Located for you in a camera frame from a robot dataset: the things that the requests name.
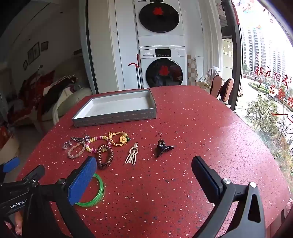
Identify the beige braided bracelet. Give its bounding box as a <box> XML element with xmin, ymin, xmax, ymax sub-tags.
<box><xmin>67</xmin><ymin>141</ymin><xmax>86</xmax><ymax>159</ymax></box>

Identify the brown slipper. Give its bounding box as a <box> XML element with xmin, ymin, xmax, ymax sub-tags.
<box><xmin>210</xmin><ymin>75</ymin><xmax>223</xmax><ymax>98</ymax></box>
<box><xmin>221</xmin><ymin>78</ymin><xmax>234</xmax><ymax>102</ymax></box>

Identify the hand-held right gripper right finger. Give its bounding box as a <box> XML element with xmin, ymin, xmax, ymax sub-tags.
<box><xmin>191</xmin><ymin>156</ymin><xmax>266</xmax><ymax>238</ymax></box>

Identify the cream hair clip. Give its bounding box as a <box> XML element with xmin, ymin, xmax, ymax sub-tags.
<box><xmin>125</xmin><ymin>142</ymin><xmax>139</xmax><ymax>165</ymax></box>

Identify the large picture frame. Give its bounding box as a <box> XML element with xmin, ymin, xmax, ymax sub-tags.
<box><xmin>27</xmin><ymin>42</ymin><xmax>40</xmax><ymax>64</ymax></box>

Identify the black claw hair clip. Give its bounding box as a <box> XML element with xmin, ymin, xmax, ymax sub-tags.
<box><xmin>154</xmin><ymin>139</ymin><xmax>175</xmax><ymax>158</ymax></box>

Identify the pile of clothes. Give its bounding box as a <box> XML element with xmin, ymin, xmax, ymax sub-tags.
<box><xmin>7</xmin><ymin>70</ymin><xmax>78</xmax><ymax>124</ymax></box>

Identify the window with red lettering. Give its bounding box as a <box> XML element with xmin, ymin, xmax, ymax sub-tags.
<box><xmin>231</xmin><ymin>0</ymin><xmax>293</xmax><ymax>165</ymax></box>

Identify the brown spiral hair tie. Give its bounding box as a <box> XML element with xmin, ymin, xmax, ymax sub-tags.
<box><xmin>96</xmin><ymin>145</ymin><xmax>114</xmax><ymax>170</ymax></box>

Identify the checkered board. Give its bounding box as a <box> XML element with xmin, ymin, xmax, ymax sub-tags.
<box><xmin>186</xmin><ymin>55</ymin><xmax>198</xmax><ymax>86</ymax></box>

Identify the pink yellow beaded bracelet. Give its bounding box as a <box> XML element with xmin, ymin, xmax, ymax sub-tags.
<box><xmin>85</xmin><ymin>135</ymin><xmax>112</xmax><ymax>153</ymax></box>

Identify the silver heart pendant chain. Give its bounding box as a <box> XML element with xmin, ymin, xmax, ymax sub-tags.
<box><xmin>71</xmin><ymin>134</ymin><xmax>90</xmax><ymax>143</ymax></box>

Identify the yellow sunflower hair tie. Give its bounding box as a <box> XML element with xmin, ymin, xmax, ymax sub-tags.
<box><xmin>108</xmin><ymin>131</ymin><xmax>131</xmax><ymax>147</ymax></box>

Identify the green translucent bangle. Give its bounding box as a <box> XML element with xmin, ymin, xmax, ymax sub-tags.
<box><xmin>75</xmin><ymin>173</ymin><xmax>105</xmax><ymax>207</ymax></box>

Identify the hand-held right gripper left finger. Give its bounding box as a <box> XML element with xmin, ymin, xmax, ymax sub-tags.
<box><xmin>23</xmin><ymin>156</ymin><xmax>97</xmax><ymax>238</ymax></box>

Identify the white washing machine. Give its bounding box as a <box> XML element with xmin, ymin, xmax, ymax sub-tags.
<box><xmin>139</xmin><ymin>46</ymin><xmax>188</xmax><ymax>88</ymax></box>

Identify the grey tray box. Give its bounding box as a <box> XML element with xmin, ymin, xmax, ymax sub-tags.
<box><xmin>72</xmin><ymin>89</ymin><xmax>157</xmax><ymax>128</ymax></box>

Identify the cream sofa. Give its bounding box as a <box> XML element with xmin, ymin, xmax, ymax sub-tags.
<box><xmin>30</xmin><ymin>57</ymin><xmax>92</xmax><ymax>129</ymax></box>

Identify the white cloth bag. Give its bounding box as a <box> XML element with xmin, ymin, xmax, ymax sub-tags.
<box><xmin>198</xmin><ymin>66</ymin><xmax>221</xmax><ymax>93</ymax></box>

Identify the white cabinet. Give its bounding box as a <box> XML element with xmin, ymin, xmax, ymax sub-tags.
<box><xmin>79</xmin><ymin>0</ymin><xmax>138</xmax><ymax>94</ymax></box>

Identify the person's left hand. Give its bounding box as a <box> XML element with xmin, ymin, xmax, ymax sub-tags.
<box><xmin>5</xmin><ymin>212</ymin><xmax>24</xmax><ymax>237</ymax></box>

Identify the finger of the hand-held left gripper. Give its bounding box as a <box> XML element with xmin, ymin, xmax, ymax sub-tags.
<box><xmin>2</xmin><ymin>157</ymin><xmax>21</xmax><ymax>174</ymax></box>
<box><xmin>22</xmin><ymin>165</ymin><xmax>46</xmax><ymax>184</ymax></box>

